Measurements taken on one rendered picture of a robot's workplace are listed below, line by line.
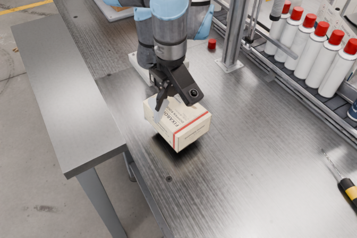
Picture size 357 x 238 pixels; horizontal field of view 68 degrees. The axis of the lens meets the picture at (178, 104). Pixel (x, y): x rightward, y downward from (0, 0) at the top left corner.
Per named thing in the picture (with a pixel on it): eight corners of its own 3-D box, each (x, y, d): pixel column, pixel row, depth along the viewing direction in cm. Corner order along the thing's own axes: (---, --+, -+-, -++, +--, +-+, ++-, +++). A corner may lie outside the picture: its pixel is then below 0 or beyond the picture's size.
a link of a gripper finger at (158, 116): (146, 112, 76) (159, 85, 72) (159, 125, 73) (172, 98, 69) (138, 113, 74) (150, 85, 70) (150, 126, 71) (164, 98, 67)
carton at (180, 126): (209, 130, 79) (212, 115, 73) (177, 153, 73) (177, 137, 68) (175, 99, 87) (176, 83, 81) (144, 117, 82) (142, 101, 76)
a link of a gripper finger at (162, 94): (162, 107, 72) (175, 80, 69) (166, 111, 71) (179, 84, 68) (149, 108, 69) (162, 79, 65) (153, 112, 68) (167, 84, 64)
